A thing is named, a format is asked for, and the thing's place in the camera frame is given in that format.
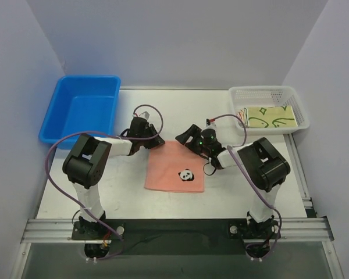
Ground pink towel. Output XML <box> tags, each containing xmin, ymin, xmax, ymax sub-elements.
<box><xmin>144</xmin><ymin>141</ymin><xmax>205</xmax><ymax>194</ymax></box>

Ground orange lion print towel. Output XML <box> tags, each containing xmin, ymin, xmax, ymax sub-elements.
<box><xmin>237</xmin><ymin>108</ymin><xmax>244</xmax><ymax>124</ymax></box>

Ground cream green patterned towel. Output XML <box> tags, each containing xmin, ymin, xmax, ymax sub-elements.
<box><xmin>247</xmin><ymin>105</ymin><xmax>297</xmax><ymax>128</ymax></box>

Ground yellow patterned towel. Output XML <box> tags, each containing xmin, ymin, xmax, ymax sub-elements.
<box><xmin>241</xmin><ymin>108</ymin><xmax>249</xmax><ymax>128</ymax></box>

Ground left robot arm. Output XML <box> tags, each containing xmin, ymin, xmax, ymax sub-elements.
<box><xmin>62</xmin><ymin>116</ymin><xmax>165</xmax><ymax>234</ymax></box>

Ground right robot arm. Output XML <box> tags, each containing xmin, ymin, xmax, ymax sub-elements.
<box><xmin>175</xmin><ymin>124</ymin><xmax>291</xmax><ymax>234</ymax></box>

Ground blue plastic bin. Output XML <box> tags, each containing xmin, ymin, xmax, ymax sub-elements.
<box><xmin>39</xmin><ymin>75</ymin><xmax>121</xmax><ymax>145</ymax></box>

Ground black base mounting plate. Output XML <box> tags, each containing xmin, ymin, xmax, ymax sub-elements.
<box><xmin>71</xmin><ymin>217</ymin><xmax>280</xmax><ymax>258</ymax></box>

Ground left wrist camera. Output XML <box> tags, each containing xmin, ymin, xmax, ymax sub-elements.
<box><xmin>133</xmin><ymin>111</ymin><xmax>150</xmax><ymax>121</ymax></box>

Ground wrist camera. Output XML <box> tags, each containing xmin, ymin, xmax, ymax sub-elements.
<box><xmin>204</xmin><ymin>119</ymin><xmax>217</xmax><ymax>132</ymax></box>
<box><xmin>133</xmin><ymin>111</ymin><xmax>150</xmax><ymax>121</ymax></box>

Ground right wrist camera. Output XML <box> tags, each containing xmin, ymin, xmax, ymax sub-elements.
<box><xmin>204</xmin><ymin>119</ymin><xmax>217</xmax><ymax>132</ymax></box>

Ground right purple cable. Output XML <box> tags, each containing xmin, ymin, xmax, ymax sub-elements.
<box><xmin>209</xmin><ymin>114</ymin><xmax>282</xmax><ymax>258</ymax></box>

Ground purple cable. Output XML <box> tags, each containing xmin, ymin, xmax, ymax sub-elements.
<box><xmin>209</xmin><ymin>114</ymin><xmax>282</xmax><ymax>258</ymax></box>
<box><xmin>45</xmin><ymin>104</ymin><xmax>164</xmax><ymax>259</ymax></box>

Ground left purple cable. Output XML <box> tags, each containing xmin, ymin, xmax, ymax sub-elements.
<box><xmin>45</xmin><ymin>104</ymin><xmax>164</xmax><ymax>259</ymax></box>

